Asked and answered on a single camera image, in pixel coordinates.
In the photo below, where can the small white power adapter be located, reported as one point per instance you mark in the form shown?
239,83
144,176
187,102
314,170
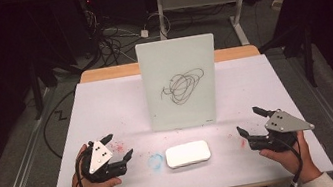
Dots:
144,33

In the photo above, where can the black metal stand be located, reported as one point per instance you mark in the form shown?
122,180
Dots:
36,94

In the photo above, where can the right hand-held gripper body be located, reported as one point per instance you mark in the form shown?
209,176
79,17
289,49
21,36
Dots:
282,124

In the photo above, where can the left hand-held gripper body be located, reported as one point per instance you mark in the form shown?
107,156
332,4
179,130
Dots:
99,158

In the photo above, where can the white table cover sheet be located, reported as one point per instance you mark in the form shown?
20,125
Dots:
106,109

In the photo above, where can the white rounded eraser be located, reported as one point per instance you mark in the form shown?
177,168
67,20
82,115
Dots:
187,154

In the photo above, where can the white board with black scribble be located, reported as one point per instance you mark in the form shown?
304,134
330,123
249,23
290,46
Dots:
176,61

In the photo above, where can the person's right hand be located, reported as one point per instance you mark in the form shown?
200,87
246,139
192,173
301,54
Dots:
297,162

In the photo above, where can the wooden table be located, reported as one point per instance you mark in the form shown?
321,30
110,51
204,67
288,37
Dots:
107,73

